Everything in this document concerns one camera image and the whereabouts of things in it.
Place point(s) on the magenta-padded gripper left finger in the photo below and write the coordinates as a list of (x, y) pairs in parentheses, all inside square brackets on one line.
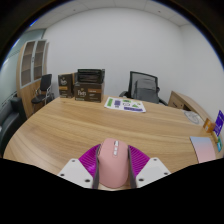
[(77, 171)]

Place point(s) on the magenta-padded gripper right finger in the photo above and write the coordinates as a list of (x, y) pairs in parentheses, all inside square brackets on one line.
[(150, 171)]

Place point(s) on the pink computer mouse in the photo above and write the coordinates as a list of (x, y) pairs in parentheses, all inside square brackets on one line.
[(113, 165)]

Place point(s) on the pink-blue gradient mouse pad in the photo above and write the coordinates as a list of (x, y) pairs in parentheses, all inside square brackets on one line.
[(203, 149)]

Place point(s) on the grey smiley print sheet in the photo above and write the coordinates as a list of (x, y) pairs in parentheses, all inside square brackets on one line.
[(193, 117)]

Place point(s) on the printed paper sheet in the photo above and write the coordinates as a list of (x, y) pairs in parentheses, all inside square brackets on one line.
[(125, 104)]

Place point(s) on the green flat box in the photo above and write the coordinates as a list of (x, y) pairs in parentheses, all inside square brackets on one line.
[(219, 145)]

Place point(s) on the orange wooden box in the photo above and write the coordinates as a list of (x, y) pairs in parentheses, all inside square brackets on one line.
[(208, 126)]

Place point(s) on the large brown cardboard box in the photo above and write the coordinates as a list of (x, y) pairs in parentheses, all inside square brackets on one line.
[(88, 92)]

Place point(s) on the grey backpack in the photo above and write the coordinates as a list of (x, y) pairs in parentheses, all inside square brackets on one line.
[(146, 90)]

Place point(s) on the purple package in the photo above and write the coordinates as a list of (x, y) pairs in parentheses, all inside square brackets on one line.
[(219, 123)]

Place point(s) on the black leather sofa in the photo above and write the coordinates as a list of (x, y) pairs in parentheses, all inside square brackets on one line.
[(8, 123)]

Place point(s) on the small brown cardboard box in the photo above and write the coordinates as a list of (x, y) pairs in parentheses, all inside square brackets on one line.
[(65, 86)]

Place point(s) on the black mesh office chair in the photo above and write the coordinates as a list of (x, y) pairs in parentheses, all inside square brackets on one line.
[(133, 81)]

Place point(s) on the black visitor chair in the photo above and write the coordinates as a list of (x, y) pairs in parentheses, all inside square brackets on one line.
[(45, 83)]

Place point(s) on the black box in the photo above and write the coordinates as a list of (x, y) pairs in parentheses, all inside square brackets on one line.
[(90, 76)]

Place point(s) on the wooden shelf cabinet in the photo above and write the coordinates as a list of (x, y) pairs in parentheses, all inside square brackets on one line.
[(28, 66)]

